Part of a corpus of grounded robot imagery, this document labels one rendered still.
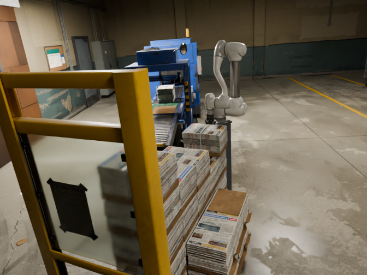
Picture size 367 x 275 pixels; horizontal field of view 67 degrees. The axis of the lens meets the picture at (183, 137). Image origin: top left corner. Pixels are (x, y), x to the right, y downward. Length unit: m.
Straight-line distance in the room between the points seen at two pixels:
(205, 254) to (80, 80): 1.44
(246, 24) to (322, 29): 2.93
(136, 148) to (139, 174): 0.10
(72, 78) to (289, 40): 11.40
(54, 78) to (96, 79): 0.20
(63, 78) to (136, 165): 0.41
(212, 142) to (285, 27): 9.85
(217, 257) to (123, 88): 1.41
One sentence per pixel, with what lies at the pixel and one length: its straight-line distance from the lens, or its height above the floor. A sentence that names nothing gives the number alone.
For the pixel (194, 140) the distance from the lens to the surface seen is 2.66.
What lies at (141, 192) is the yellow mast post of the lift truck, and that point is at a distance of 1.07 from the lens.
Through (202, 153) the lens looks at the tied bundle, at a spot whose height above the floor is 1.06.
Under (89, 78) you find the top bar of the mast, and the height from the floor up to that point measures 1.83.
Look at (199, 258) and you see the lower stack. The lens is 2.09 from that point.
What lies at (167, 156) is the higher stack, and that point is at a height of 1.29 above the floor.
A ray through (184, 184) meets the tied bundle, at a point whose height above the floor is 1.01.
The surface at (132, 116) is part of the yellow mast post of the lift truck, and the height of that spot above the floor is 1.70.
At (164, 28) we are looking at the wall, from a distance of 11.75.
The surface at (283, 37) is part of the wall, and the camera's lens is 12.12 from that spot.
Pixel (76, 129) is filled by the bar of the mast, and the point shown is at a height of 1.63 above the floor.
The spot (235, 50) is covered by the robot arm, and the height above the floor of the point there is 1.77.
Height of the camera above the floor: 1.95
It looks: 20 degrees down
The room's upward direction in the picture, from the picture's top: 4 degrees counter-clockwise
